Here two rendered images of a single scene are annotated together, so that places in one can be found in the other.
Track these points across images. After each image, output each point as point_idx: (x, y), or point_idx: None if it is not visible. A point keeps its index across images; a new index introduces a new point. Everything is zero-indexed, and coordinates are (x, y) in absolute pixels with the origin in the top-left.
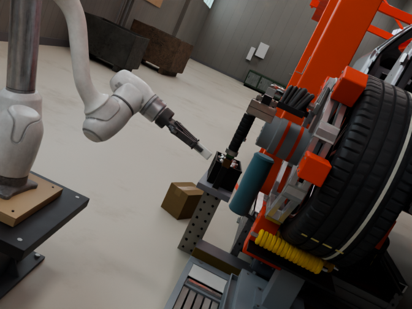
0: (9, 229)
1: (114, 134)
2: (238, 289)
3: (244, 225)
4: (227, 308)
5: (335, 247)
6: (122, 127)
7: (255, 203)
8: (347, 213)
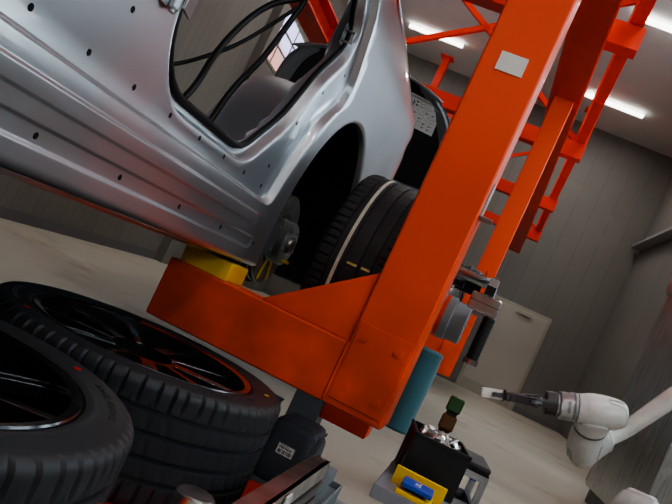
0: None
1: (566, 443)
2: (325, 479)
3: (312, 501)
4: (318, 501)
5: None
6: (568, 435)
7: (317, 467)
8: None
